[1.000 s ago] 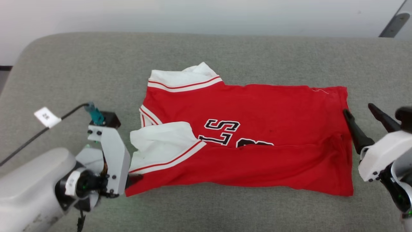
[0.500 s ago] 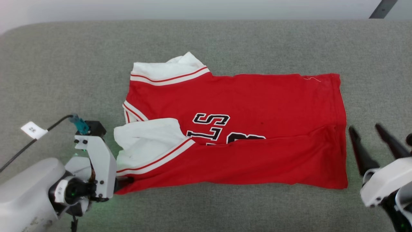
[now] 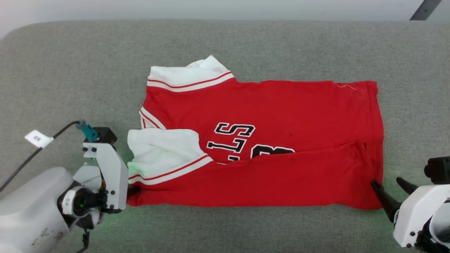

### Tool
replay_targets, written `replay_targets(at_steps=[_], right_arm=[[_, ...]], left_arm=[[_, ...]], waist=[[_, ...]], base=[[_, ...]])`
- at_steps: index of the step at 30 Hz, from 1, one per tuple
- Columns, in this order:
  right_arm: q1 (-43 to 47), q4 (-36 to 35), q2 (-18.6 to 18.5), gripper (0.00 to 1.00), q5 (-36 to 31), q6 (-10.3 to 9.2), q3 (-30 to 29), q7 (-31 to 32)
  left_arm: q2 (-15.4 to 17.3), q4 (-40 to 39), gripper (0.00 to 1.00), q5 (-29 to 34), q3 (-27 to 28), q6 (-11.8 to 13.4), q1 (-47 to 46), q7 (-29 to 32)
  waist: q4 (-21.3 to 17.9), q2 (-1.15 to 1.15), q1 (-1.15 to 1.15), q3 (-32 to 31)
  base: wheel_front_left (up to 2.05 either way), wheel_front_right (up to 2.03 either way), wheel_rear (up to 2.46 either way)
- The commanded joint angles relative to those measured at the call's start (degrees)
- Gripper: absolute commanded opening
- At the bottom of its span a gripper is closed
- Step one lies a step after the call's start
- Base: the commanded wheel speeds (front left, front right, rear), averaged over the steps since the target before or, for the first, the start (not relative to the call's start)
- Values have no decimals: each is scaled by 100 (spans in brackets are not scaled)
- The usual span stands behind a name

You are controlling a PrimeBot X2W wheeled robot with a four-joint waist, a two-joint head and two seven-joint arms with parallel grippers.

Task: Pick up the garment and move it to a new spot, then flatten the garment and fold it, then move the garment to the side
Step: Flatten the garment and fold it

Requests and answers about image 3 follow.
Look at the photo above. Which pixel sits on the grey metal bar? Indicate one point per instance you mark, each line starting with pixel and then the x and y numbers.
pixel 425 10

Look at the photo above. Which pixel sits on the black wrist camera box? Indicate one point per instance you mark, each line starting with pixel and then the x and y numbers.
pixel 439 170
pixel 105 135

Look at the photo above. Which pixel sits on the red and white jersey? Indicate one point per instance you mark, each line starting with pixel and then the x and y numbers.
pixel 281 116

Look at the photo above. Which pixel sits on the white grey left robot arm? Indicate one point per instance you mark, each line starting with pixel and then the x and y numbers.
pixel 28 211

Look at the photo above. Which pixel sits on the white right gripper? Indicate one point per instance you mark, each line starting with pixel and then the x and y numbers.
pixel 418 214

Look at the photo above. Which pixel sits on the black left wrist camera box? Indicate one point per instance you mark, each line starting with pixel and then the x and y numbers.
pixel 105 135

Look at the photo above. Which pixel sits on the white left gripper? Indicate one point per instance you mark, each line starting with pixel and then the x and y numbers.
pixel 114 175

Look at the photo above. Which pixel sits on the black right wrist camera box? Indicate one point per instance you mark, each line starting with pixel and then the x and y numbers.
pixel 439 170

